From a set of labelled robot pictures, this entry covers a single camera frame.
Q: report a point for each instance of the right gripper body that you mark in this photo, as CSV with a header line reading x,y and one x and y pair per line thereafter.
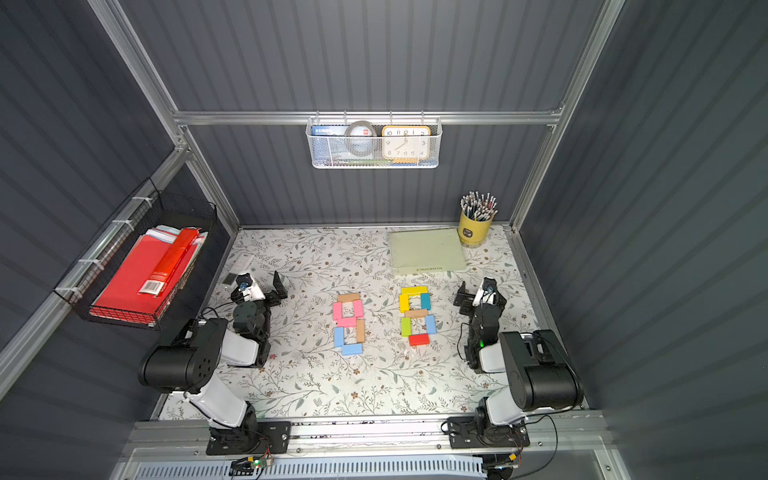
x,y
480,304

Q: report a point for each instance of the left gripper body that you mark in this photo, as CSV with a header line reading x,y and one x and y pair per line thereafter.
x,y
259,297

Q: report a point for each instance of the light blue block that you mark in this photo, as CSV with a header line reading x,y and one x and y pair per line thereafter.
x,y
339,341
430,323

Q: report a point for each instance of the teal block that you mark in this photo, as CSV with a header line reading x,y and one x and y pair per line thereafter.
x,y
425,301

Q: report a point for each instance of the tan wooden block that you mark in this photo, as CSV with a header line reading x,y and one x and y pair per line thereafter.
x,y
420,313

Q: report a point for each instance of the yellow block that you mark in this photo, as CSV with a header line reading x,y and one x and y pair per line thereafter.
x,y
404,303
411,291

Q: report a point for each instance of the red block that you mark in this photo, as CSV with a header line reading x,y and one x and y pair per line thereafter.
x,y
419,340

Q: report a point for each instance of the green block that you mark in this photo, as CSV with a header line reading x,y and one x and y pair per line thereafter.
x,y
406,327

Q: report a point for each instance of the pink block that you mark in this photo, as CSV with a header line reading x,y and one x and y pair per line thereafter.
x,y
337,311
358,309
350,322

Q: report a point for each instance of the tan block front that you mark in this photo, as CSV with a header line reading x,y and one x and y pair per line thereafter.
x,y
360,331

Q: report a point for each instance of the blue block front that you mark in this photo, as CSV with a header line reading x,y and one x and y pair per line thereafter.
x,y
351,349

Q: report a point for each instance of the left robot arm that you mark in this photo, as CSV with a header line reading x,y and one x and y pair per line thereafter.
x,y
186,357

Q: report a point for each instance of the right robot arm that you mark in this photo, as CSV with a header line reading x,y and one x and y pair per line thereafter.
x,y
539,374

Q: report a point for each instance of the white remote control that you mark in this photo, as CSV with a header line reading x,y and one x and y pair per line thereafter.
x,y
241,266

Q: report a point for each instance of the pale green workspace book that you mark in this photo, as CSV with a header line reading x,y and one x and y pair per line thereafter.
x,y
425,251

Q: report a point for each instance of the red long box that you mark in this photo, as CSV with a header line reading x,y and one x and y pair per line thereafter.
x,y
160,276

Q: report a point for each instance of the yellow pen cup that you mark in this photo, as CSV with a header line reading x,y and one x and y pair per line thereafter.
x,y
477,214

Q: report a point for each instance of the red folder stack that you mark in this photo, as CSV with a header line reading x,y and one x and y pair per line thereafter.
x,y
121,301

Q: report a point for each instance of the grey tape roll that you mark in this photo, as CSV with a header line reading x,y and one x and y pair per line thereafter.
x,y
360,138

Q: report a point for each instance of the green circuit board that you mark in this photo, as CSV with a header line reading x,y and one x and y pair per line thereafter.
x,y
250,467

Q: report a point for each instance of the yellow square clock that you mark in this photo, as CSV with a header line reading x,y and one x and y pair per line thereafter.
x,y
406,144

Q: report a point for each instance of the black wire side basket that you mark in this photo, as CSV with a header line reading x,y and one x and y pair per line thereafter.
x,y
91,274

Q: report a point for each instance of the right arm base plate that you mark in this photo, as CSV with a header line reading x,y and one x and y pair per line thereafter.
x,y
471,433

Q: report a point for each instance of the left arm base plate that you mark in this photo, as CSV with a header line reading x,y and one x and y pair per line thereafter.
x,y
250,439

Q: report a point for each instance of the white wire wall basket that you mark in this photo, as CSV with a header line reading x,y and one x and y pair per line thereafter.
x,y
326,143

